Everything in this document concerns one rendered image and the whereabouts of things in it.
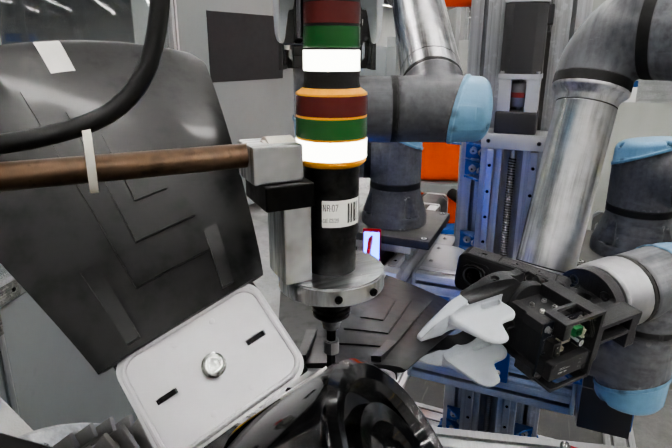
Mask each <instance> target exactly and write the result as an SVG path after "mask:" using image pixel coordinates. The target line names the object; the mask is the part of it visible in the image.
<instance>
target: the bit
mask: <svg viewBox="0 0 672 448"><path fill-rule="evenodd" d="M324 353H325V354H327V367H328V366H330V365H331V364H333V363H336V354H338V353H339V338H338V337H336V330H335V331H327V337H325V338H324Z"/></svg>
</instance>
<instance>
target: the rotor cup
mask: <svg viewBox="0 0 672 448"><path fill-rule="evenodd" d="M390 446H392V447H395V448H443V446H442V444H441V442H440V440H439V439H438V437H437V435H436V433H435V431H434V430H433V428H432V426H431V425H430V423H429V422H428V420H427V418H426V417H425V415H424V414H423V413H422V411H421V410H420V408H419V407H418V406H417V404H416V403H415V402H414V400H413V399H412V398H411V397H410V396H409V394H408V393H407V392H406V391H405V390H404V389H403V388H402V387H401V386H400V385H399V384H398V383H397V382H396V381H395V380H394V379H393V378H392V377H390V376H389V375H388V374H387V373H385V372H384V371H382V370H381V369H380V368H378V367H377V366H375V365H373V364H371V363H369V362H367V361H365V360H361V359H357V358H350V359H345V360H342V361H339V362H336V363H333V364H331V365H330V366H328V367H327V368H326V369H324V371H323V372H321V373H320V374H318V375H317V376H315V377H314V378H312V379H311V380H309V381H307V382H306V383H304V384H303V385H301V386H300V387H298V388H297V389H295V390H294V391H292V392H290V393H289V394H287V395H286V396H284V397H283V398H281V399H280V398H279V399H278V400H276V401H274V402H273V403H271V404H270V405H268V406H267V407H265V408H264V409H262V410H261V411H259V412H258V413H256V414H254V415H253V416H251V417H250V418H248V419H247V420H245V421H244V422H242V423H241V424H240V425H239V426H236V425H234V426H233V427H231V428H230V429H228V430H227V431H226V432H224V433H223V434H222V435H220V436H219V437H217V438H216V439H215V440H213V441H212V442H210V443H209V444H208V445H206V446H205V447H204V448H388V447H390Z"/></svg>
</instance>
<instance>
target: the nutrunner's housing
mask: <svg viewBox="0 0 672 448"><path fill-rule="evenodd" d="M359 167H360V166H357V167H353V168H346V169H317V168H310V167H306V166H303V174H304V177H305V178H306V179H308V180H310V181H312V182H314V195H315V205H314V206H313V207H311V237H312V273H314V274H317V275H321V276H342V275H346V274H349V273H351V272H352V271H354V270H355V267H356V235H357V233H358V230H359ZM312 308H313V310H312V313H313V316H314V317H315V318H316V319H318V320H320V321H323V322H326V323H337V322H340V321H342V320H344V319H346V318H348V317H349V315H350V306H345V307H317V306H312Z"/></svg>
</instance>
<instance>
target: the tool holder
mask: <svg viewBox="0 0 672 448"><path fill-rule="evenodd" d="M260 140H261V138H257V139H243V140H239V141H238V144H242V143H247V150H248V155H249V163H248V167H247V168H239V173H240V175H241V176H242V177H243V178H245V179H246V195H247V197H249V198H250V199H251V200H252V201H253V202H255V203H256V204H257V205H258V206H259V207H261V208H262V209H263V210H264V211H265V212H267V213H268V230H269V259H270V268H271V269H272V271H273V272H274V273H275V274H276V275H277V276H278V282H279V288H280V290H281V291H282V292H283V293H284V294H285V295H286V296H287V297H289V298H291V299H292V300H294V301H297V302H299V303H303V304H306V305H311V306H317V307H345V306H352V305H356V304H360V303H363V302H366V301H368V300H370V299H372V298H374V297H375V296H377V295H378V294H379V293H380V292H381V291H382V289H383V287H384V266H383V264H382V263H381V261H379V260H378V259H377V258H376V257H374V256H372V255H370V254H368V253H365V252H362V251H359V250H356V267H355V270H354V271H352V272H351V273H349V274H346V275H342V276H321V275H317V274H314V273H312V237H311V207H313V206H314V205H315V195H314V182H312V181H310V180H308V179H306V178H305V177H303V147H302V144H300V143H298V142H286V143H274V144H268V143H262V142H260Z"/></svg>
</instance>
